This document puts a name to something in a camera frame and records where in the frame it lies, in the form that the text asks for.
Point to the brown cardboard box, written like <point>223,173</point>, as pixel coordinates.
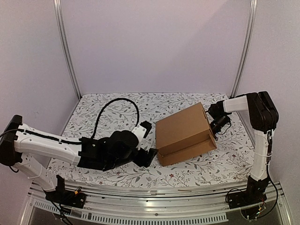
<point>184,135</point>

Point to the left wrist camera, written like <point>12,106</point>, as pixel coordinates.
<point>141,131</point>

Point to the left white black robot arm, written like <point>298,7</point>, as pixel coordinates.
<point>20,142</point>

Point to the white floral table cloth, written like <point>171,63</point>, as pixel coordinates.
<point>102,114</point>

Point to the right aluminium corner post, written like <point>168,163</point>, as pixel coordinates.
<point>246,46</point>

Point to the aluminium front rail frame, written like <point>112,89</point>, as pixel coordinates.
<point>201,205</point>

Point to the aluminium corner post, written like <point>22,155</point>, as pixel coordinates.
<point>65,47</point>
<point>246,46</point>

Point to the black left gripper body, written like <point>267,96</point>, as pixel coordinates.
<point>144,160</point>

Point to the left aluminium corner post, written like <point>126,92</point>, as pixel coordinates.
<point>65,47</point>

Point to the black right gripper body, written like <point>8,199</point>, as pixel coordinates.
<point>213,126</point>

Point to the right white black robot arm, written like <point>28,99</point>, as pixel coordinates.
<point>263,119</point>

